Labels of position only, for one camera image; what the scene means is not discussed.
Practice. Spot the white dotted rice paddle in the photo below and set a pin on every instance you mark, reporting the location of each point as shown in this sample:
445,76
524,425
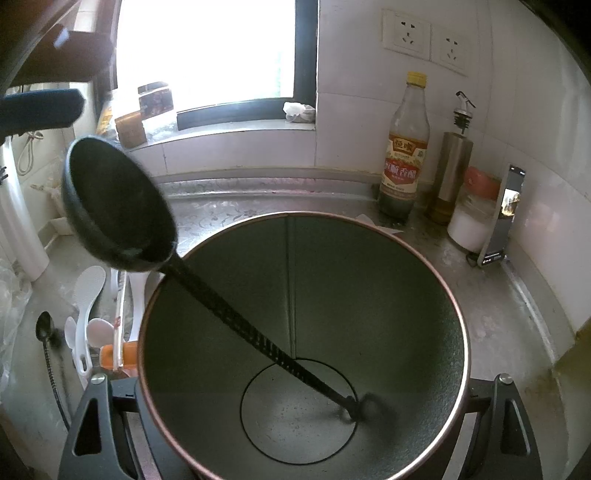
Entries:
90,286

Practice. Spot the clear plastic bag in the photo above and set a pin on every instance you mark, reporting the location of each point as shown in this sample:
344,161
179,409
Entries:
11,314

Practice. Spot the white jar red lid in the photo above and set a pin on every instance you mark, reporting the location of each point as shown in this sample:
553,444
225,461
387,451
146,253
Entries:
471,221

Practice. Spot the vinegar bottle yellow cap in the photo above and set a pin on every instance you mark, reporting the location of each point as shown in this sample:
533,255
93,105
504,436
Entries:
404,161

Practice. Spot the black spoon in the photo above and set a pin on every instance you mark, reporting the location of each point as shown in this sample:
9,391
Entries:
45,327

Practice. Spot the dark window frame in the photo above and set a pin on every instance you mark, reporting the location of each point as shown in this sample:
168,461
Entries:
304,46

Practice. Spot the white wall socket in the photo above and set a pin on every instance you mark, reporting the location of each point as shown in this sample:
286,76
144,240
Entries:
449,48
406,34

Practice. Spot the dark metal utensil pot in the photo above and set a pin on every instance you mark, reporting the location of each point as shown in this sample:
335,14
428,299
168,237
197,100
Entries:
369,300

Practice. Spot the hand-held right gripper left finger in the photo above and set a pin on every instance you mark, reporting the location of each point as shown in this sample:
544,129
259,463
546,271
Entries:
122,392

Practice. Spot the brown jar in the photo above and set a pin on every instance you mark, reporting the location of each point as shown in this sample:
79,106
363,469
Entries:
131,129

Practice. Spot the dark range hood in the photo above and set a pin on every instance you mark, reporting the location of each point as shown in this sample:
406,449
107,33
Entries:
69,14

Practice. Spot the stainless steel oil dispenser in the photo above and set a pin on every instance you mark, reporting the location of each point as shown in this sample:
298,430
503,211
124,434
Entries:
455,175

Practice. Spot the smartphone on stand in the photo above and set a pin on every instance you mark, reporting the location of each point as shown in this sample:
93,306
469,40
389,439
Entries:
508,207

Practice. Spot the yellow packet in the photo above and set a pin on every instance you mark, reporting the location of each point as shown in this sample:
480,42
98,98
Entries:
105,120

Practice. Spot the crumpled white tissue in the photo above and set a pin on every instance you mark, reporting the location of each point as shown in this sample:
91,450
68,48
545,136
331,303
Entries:
298,113

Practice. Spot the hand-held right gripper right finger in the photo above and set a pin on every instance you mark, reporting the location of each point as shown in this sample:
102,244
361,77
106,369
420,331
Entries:
480,392

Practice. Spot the white plastic spatula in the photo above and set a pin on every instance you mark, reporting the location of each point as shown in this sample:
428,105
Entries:
136,295

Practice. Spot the black ladle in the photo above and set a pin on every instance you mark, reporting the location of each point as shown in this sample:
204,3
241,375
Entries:
120,207

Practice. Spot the white paper scrap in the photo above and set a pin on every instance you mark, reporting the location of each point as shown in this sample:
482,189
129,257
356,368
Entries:
378,224

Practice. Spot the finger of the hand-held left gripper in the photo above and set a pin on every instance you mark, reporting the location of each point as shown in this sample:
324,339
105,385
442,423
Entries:
41,113
64,60

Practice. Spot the orange peeler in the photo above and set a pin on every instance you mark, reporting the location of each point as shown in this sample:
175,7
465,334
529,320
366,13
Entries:
115,353

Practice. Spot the clear jar dark lid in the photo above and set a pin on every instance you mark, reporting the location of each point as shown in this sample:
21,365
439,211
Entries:
157,99

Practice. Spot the white pipe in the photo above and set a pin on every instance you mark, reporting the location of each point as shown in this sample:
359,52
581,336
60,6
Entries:
21,221

